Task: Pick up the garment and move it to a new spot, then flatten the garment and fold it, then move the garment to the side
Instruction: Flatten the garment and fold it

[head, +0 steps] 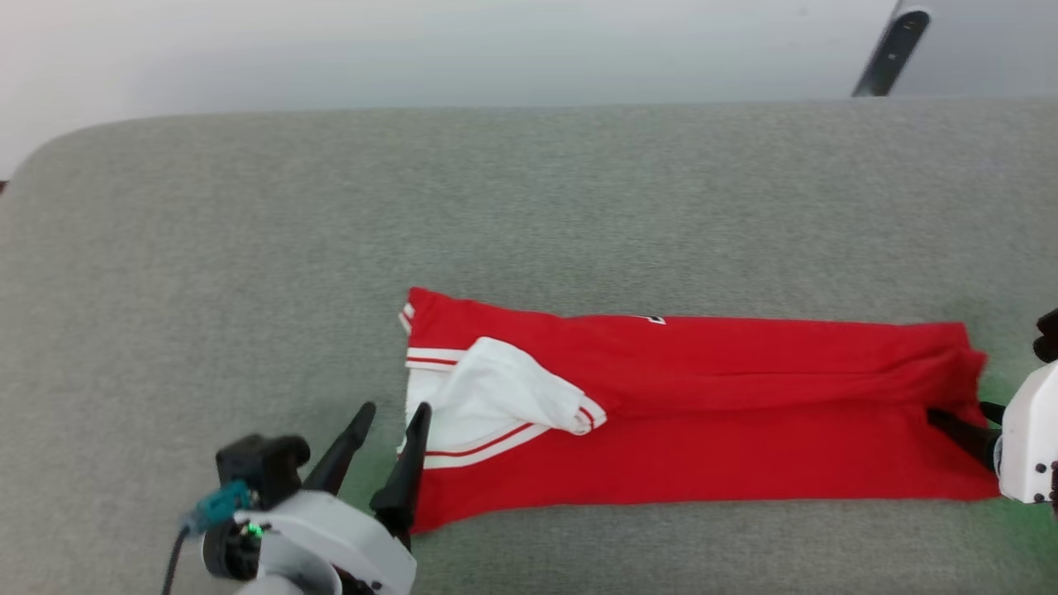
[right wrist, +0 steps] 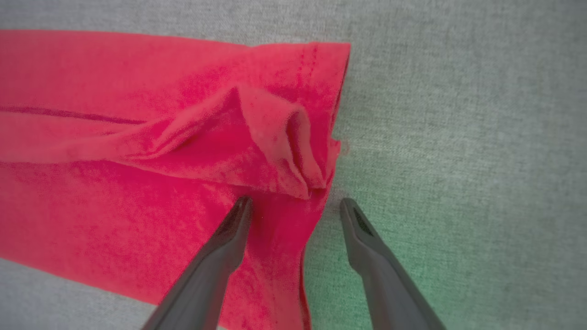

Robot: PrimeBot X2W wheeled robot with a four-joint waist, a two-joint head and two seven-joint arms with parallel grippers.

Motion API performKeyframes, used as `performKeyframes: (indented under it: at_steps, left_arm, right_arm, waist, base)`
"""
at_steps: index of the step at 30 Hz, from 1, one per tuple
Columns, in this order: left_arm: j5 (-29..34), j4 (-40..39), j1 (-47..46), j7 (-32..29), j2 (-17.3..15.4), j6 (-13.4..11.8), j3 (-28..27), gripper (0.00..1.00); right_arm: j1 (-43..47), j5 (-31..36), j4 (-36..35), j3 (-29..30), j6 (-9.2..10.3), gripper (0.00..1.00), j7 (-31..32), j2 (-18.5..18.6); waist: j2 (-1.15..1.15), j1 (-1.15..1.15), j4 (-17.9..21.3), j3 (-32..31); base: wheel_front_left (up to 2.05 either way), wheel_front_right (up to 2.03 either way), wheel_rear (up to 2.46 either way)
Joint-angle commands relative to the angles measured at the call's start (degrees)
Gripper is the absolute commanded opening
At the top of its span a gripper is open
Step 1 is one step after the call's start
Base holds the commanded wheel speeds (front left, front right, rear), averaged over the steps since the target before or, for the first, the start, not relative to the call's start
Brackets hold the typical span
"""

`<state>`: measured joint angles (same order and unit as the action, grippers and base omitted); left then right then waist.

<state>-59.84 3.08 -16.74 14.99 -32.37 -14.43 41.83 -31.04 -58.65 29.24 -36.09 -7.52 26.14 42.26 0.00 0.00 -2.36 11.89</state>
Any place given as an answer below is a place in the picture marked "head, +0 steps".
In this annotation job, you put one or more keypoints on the red and white garment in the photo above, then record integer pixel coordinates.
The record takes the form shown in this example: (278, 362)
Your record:
(702, 413)

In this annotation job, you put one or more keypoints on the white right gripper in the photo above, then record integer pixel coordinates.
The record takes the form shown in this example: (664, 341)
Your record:
(1033, 438)

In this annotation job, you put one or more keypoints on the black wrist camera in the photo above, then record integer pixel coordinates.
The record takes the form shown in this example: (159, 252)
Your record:
(1048, 335)
(264, 463)

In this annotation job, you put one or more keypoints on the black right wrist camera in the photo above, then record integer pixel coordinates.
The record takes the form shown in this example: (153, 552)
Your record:
(1048, 335)

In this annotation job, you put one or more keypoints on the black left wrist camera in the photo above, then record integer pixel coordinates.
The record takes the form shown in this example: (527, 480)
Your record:
(264, 463)

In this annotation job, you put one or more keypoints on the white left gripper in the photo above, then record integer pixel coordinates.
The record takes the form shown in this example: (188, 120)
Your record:
(347, 549)

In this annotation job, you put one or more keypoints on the grey fabric sofa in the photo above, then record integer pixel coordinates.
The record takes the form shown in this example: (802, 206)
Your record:
(537, 207)

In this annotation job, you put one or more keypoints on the dark grey slanted leg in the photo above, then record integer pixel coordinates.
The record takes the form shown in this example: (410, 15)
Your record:
(893, 49)

